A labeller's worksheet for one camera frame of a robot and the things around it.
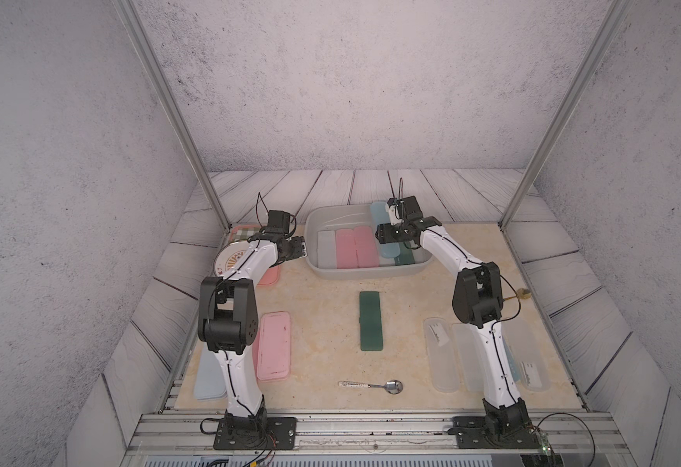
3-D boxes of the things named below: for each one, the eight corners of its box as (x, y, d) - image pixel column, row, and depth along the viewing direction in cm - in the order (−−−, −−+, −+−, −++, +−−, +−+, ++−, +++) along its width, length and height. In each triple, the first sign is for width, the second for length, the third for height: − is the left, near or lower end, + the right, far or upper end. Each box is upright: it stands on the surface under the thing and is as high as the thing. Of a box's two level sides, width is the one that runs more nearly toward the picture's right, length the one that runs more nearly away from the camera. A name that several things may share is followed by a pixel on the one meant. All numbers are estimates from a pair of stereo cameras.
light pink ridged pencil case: (249, 381, 84) (247, 378, 81) (264, 315, 98) (261, 310, 95) (288, 381, 84) (286, 378, 81) (297, 315, 97) (295, 310, 95)
